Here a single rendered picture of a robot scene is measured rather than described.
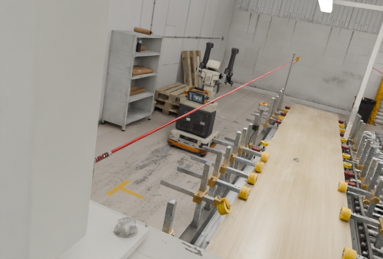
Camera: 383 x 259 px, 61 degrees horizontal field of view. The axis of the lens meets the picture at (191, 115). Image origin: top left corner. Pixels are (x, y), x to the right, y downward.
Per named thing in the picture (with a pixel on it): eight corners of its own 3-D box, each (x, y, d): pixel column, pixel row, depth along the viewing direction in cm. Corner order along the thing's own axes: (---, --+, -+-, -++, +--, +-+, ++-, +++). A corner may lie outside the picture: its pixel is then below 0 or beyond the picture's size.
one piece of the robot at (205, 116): (204, 146, 491) (215, 93, 467) (172, 135, 509) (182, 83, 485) (212, 140, 521) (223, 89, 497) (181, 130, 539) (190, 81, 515)
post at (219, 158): (204, 211, 234) (218, 150, 220) (205, 209, 237) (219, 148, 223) (208, 213, 232) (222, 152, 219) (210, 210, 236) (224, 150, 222)
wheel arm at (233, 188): (176, 170, 231) (177, 165, 230) (178, 168, 234) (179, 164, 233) (244, 195, 215) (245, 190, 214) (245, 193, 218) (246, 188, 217)
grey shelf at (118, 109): (101, 123, 547) (111, 29, 503) (130, 113, 628) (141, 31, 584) (123, 131, 533) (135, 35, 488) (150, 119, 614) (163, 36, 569)
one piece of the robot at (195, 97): (206, 108, 480) (207, 95, 465) (184, 102, 492) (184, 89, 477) (210, 104, 488) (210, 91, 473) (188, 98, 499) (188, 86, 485)
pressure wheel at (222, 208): (221, 217, 193) (215, 206, 193) (224, 211, 201) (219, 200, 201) (229, 215, 191) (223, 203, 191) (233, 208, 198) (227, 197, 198)
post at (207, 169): (190, 229, 211) (204, 162, 197) (192, 226, 214) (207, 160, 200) (195, 231, 210) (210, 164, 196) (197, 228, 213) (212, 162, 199)
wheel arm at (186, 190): (159, 184, 208) (161, 180, 208) (162, 182, 211) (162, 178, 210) (212, 204, 197) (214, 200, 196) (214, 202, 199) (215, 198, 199)
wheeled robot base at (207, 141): (203, 156, 486) (207, 141, 479) (166, 143, 507) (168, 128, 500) (218, 144, 547) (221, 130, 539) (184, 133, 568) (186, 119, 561)
